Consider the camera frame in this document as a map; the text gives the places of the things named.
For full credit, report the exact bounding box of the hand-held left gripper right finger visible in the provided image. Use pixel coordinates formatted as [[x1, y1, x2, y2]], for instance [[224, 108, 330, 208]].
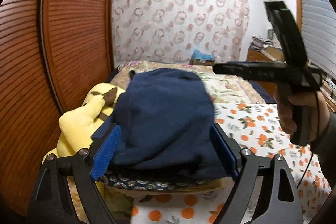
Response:
[[209, 123, 305, 224]]

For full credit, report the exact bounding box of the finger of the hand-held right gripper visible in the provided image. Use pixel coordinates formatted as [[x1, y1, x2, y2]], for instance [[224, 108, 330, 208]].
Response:
[[213, 61, 289, 81], [264, 1, 309, 64]]

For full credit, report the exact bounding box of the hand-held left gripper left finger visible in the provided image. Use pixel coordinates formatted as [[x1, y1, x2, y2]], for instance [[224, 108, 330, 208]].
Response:
[[26, 124, 122, 224]]

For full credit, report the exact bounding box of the navy printed t-shirt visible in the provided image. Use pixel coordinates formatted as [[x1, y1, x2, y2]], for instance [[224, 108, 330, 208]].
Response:
[[112, 68, 229, 178]]

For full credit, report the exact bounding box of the person's right forearm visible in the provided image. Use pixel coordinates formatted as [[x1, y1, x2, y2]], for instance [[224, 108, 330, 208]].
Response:
[[310, 114, 336, 159]]

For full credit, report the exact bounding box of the stack of folded clothes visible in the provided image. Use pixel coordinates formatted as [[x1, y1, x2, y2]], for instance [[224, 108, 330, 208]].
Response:
[[251, 35, 273, 50]]

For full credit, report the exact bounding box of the person's right hand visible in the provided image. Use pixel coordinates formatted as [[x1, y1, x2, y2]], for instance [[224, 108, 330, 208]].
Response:
[[276, 90, 330, 143]]

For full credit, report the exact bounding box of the wooden cabinet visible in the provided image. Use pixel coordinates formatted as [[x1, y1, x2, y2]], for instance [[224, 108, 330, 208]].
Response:
[[247, 48, 286, 83]]

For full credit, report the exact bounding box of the navy blanket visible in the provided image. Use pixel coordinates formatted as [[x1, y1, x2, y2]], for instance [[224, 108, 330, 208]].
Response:
[[252, 81, 276, 104]]

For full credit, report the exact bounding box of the open cardboard box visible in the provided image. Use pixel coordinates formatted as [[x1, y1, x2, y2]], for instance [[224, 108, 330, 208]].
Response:
[[264, 45, 285, 60]]

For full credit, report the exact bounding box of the floral blanket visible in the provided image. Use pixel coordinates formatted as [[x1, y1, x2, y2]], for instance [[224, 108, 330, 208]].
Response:
[[109, 60, 265, 105]]

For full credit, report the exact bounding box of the yellow plush toy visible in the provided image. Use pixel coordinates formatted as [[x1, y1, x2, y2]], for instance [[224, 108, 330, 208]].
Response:
[[56, 82, 132, 214]]

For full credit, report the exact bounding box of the orange fruit print bed sheet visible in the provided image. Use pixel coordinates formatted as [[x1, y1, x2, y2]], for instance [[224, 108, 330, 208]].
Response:
[[131, 102, 332, 224]]

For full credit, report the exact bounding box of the cardboard box with blue bags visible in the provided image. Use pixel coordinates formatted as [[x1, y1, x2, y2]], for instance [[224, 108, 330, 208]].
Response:
[[190, 49, 214, 65]]

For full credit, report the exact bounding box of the sheer circle-patterned curtain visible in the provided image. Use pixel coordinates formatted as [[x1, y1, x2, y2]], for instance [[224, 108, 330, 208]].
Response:
[[112, 0, 250, 65]]

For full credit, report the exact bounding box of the wooden louvered wardrobe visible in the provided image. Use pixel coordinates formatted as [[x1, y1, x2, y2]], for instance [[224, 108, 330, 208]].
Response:
[[0, 0, 117, 214]]

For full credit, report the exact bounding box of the dark ring-patterned cloth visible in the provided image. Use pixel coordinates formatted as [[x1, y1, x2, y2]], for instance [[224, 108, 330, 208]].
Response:
[[97, 172, 218, 190]]

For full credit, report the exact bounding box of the black cable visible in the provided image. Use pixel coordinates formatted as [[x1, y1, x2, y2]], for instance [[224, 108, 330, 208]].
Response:
[[297, 91, 322, 188]]

